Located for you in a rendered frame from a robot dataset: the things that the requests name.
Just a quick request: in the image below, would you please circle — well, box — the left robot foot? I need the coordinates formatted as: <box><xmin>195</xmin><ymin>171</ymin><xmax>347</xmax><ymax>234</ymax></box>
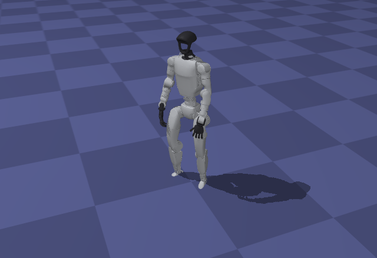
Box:
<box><xmin>199</xmin><ymin>178</ymin><xmax>207</xmax><ymax>189</ymax></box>

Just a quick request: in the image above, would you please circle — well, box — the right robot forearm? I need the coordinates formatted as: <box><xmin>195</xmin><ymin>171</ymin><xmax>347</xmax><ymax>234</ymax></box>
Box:
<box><xmin>158</xmin><ymin>79</ymin><xmax>171</xmax><ymax>108</ymax></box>

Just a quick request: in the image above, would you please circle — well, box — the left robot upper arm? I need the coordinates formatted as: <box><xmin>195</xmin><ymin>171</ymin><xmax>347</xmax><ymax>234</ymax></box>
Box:
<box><xmin>196</xmin><ymin>61</ymin><xmax>211</xmax><ymax>98</ymax></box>

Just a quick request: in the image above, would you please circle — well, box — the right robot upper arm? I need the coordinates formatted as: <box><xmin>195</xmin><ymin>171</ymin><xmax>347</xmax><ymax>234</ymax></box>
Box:
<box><xmin>164</xmin><ymin>55</ymin><xmax>178</xmax><ymax>88</ymax></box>

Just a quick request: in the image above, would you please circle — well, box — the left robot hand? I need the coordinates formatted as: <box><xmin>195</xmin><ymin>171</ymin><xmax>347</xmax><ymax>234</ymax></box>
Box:
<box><xmin>190</xmin><ymin>117</ymin><xmax>206</xmax><ymax>139</ymax></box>

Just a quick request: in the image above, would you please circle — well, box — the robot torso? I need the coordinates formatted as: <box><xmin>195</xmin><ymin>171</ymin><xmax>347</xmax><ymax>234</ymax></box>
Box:
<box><xmin>174</xmin><ymin>54</ymin><xmax>203</xmax><ymax>120</ymax></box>

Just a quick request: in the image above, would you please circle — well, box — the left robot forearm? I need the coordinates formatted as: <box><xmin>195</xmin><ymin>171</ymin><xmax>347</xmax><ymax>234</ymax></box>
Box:
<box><xmin>198</xmin><ymin>91</ymin><xmax>211</xmax><ymax>124</ymax></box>

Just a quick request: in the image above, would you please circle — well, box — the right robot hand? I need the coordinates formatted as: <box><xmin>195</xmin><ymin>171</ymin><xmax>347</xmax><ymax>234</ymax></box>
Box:
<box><xmin>158</xmin><ymin>103</ymin><xmax>167</xmax><ymax>127</ymax></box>

